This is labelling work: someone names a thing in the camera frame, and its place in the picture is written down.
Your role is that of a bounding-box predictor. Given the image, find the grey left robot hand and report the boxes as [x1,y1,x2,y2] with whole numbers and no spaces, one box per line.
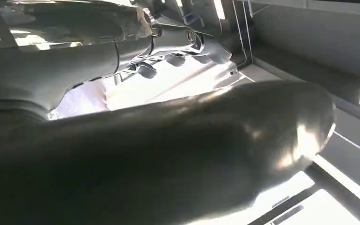
[0,26,336,225]

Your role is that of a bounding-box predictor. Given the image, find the white plastic parcel bag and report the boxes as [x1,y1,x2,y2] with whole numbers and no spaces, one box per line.
[47,60,242,121]

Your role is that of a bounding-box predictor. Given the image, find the dark window frame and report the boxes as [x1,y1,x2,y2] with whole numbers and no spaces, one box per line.
[248,161,360,225]

